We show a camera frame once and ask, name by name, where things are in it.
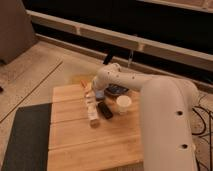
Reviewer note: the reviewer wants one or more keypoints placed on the white blue sponge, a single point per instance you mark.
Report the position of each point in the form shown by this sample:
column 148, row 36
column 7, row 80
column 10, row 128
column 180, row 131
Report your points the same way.
column 100, row 95

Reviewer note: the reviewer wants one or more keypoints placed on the dark ceramic bowl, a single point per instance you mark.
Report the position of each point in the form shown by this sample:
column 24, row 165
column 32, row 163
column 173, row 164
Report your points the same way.
column 116, row 90

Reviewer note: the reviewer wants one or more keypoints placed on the black rectangular device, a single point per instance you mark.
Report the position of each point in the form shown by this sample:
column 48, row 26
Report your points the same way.
column 106, row 112

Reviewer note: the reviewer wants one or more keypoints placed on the orange handled tool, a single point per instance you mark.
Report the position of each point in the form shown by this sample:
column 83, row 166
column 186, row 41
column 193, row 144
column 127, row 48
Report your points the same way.
column 85, row 86

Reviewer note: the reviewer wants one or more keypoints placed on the dark grey mat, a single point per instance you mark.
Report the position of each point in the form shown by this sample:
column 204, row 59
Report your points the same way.
column 27, row 149

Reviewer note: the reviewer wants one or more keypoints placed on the white paper cup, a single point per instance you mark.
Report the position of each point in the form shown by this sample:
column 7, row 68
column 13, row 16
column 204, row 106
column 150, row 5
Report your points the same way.
column 123, row 103

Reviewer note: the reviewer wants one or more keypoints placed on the black floor object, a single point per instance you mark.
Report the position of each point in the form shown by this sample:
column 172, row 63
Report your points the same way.
column 108, row 58

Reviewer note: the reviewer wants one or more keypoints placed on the grey cabinet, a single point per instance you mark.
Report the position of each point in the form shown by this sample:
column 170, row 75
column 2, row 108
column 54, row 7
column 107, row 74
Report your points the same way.
column 16, row 32

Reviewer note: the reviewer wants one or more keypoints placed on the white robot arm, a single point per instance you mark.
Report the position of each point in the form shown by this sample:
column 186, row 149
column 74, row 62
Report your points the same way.
column 165, row 104

